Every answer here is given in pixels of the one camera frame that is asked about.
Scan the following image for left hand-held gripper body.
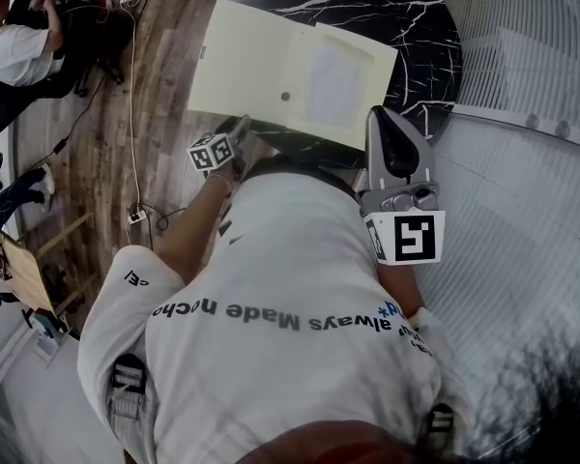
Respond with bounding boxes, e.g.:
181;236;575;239
187;116;247;182

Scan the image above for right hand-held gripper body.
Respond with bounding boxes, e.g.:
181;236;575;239
355;180;447;265

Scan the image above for cream folder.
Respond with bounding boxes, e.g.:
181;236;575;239
187;0;399;152

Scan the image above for person's left forearm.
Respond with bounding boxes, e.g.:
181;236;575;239
152;163;246;285

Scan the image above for person's right forearm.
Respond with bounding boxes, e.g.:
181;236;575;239
379;258;427;324

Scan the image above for person's dark trousers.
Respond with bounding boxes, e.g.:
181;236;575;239
231;155;364;198

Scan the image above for white paper sheet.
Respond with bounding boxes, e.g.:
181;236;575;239
304;36;375;128

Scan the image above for black marble round table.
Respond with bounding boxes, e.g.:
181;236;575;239
221;0;464;171

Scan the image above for person's white printed t-shirt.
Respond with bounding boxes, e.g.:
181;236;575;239
76;170;476;464

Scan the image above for wooden table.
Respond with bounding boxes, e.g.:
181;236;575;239
0;210;98;319

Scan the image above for person's chin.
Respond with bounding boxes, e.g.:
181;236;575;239
235;420;420;464

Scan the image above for black metal stand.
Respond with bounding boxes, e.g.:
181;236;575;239
21;306;73;357

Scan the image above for looped black cable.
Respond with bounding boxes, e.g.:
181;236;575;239
142;202;189;250

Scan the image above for long white cable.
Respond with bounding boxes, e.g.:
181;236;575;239
124;2;144;212

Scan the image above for black power adapter cable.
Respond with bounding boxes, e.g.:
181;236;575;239
9;72;110;173

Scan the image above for grey harness strap with buckle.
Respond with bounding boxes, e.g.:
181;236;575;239
423;402;458;455
104;353;149;425

